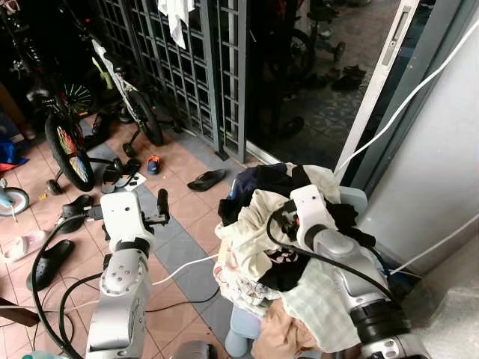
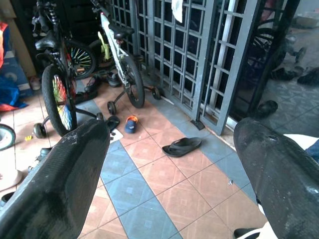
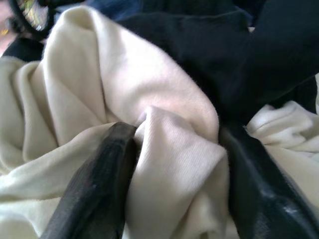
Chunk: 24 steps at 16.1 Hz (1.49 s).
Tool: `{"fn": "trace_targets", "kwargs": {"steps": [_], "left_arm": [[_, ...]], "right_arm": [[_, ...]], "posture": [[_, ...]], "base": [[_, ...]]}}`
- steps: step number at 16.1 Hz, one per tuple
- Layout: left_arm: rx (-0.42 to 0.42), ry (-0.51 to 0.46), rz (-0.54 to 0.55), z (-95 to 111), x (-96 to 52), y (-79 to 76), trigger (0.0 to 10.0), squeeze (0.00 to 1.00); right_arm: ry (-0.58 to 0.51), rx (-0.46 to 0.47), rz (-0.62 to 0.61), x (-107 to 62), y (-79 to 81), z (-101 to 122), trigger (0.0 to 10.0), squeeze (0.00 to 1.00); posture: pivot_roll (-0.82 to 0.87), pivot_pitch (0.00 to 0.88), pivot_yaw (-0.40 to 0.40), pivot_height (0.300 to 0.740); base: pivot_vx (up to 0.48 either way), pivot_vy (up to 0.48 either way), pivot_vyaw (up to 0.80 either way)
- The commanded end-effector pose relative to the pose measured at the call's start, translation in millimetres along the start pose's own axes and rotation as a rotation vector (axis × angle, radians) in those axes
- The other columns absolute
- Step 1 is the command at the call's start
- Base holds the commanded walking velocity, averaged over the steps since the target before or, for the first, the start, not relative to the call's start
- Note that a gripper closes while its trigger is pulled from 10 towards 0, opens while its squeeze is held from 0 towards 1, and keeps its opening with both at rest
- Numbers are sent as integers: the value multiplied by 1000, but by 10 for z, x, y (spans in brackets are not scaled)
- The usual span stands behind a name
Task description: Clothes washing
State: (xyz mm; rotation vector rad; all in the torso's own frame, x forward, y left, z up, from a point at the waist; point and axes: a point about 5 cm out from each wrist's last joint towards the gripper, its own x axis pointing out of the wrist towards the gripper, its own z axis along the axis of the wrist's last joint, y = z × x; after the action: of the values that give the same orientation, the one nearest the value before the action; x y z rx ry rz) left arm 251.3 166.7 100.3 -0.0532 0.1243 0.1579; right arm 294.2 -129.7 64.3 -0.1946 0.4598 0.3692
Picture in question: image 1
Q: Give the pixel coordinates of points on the dark wooden bar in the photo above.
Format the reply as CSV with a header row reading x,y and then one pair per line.
x,y
16,313

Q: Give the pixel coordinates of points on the black garment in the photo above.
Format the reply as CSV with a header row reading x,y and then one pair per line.
x,y
281,273

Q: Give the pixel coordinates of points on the grey robot leg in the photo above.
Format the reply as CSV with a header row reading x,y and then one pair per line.
x,y
194,351

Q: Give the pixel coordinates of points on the pink slipper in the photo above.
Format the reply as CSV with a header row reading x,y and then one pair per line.
x,y
22,245

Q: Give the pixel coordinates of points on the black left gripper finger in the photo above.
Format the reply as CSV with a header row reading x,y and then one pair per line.
x,y
163,206

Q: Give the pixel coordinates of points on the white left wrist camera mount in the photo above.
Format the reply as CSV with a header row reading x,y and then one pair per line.
x,y
123,213

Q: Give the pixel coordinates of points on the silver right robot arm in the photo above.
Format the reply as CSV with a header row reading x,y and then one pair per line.
x,y
359,280

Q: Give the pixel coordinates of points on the pale green checked cloth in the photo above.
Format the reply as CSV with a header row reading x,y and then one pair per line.
x,y
322,307

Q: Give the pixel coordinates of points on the small orange blue shoe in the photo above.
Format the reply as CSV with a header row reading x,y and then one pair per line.
x,y
153,164

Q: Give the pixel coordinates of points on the child bicycle colourful wheel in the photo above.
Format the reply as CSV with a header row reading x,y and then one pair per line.
x,y
69,153

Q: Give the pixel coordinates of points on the flat black sandal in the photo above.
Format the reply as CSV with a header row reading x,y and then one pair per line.
x,y
206,180

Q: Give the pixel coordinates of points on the black rubber slipper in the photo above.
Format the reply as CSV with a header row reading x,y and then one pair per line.
x,y
49,265

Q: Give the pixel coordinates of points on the black shoe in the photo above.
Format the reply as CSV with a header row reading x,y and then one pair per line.
x,y
77,213

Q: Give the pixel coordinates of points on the navy garment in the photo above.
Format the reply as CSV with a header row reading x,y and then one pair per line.
x,y
251,183

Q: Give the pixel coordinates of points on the light blue laundry basket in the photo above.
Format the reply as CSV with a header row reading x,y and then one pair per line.
x,y
241,333

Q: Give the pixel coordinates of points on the blue red cloth bundle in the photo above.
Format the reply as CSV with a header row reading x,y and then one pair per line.
x,y
9,153

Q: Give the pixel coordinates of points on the dark tricycle outdoors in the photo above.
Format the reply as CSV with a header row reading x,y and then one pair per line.
x,y
323,34

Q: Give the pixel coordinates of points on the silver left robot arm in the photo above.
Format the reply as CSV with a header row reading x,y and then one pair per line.
x,y
123,288

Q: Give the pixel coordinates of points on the white frame bicycle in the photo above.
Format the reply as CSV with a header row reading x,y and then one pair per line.
x,y
123,86

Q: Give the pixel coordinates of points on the dark shoes outdoors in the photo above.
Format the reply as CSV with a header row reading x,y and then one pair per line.
x,y
349,78

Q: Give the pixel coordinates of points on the blue toy wheel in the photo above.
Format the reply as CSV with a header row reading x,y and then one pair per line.
x,y
11,200

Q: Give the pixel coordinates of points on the clear bubble wrap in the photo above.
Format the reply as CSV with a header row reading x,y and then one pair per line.
x,y
445,321

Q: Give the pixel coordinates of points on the cream garment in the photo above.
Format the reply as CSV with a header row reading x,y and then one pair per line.
x,y
251,221

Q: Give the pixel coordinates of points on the white hanging cloth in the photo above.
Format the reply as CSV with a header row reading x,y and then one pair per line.
x,y
177,22

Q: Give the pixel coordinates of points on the tan cloth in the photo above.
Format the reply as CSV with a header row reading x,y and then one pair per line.
x,y
281,333

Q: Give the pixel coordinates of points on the off-white garment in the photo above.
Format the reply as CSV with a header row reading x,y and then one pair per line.
x,y
322,179

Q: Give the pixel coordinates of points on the grey metal grille gate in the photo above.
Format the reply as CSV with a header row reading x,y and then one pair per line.
x,y
179,75

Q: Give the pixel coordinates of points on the white sliding door frame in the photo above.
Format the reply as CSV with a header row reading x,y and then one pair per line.
x,y
382,67

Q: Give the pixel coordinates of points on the white floral garment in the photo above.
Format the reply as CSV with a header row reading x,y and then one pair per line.
x,y
233,280

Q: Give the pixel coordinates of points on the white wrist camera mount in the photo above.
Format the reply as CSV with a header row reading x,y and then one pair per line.
x,y
308,209
123,213

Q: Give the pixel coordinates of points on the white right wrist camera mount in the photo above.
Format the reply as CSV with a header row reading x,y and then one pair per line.
x,y
308,209

